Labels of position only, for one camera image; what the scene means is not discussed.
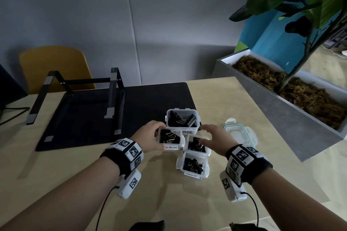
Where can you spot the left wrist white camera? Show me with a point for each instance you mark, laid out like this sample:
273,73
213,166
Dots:
128,184

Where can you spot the person's right forearm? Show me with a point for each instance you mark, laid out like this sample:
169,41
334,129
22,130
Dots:
292,201

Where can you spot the right wrist marker band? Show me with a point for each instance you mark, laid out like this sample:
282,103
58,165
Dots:
257,167

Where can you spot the black computer monitor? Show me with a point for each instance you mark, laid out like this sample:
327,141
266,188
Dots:
9,87

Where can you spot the heap of small binder clips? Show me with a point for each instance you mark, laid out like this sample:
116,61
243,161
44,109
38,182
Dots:
192,165

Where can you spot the wrist marker band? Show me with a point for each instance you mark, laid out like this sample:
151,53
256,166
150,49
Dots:
257,167
114,157

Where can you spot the clear lid with green seal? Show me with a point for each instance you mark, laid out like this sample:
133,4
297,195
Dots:
244,133

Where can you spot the container labelled large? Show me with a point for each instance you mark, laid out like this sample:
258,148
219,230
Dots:
189,132

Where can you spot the wrist white camera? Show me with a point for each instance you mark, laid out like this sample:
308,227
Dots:
128,184
230,190

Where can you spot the black desk mat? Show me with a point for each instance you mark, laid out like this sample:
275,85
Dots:
151,103

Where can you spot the brown moss filling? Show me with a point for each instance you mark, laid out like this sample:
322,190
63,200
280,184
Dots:
257,72

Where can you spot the left wrist marker band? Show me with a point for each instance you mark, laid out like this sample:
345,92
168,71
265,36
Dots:
114,157

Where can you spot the person's black clothing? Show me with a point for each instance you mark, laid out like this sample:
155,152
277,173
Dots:
146,226

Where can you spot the heap of large binder clips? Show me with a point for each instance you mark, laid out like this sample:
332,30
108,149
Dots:
176,118

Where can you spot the person's right hand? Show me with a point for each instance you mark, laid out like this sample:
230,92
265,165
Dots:
221,140

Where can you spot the person's left hand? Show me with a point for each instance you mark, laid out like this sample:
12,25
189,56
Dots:
147,137

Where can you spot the yellow chair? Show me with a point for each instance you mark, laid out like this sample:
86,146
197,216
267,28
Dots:
54,63

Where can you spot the person's left forearm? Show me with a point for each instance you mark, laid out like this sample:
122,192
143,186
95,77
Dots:
67,198

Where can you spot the black metal laptop stand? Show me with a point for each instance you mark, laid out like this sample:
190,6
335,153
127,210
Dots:
114,90

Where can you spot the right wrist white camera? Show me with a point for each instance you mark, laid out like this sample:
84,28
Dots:
230,190

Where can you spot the grey planter with moss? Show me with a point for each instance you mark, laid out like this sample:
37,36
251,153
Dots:
271,122

